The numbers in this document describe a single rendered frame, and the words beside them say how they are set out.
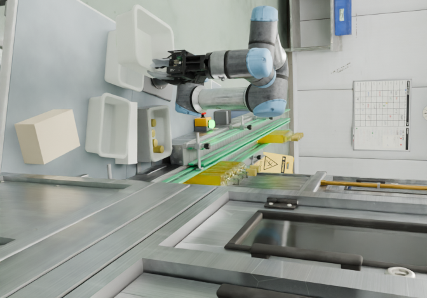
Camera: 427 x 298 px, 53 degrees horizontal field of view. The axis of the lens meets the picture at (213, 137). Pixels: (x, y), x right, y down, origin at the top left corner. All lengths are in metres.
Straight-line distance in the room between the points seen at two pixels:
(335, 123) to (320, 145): 0.46
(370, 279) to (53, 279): 0.38
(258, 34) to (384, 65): 6.50
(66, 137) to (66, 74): 0.23
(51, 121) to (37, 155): 0.11
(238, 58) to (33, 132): 0.61
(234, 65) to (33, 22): 0.64
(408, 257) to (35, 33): 1.16
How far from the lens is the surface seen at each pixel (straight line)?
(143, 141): 1.77
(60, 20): 1.51
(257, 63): 1.08
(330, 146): 7.85
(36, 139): 1.30
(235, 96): 1.65
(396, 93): 7.66
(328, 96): 7.74
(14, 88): 1.35
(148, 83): 1.89
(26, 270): 0.63
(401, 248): 0.70
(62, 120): 1.37
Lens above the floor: 1.74
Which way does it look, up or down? 23 degrees down
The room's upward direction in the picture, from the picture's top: 91 degrees clockwise
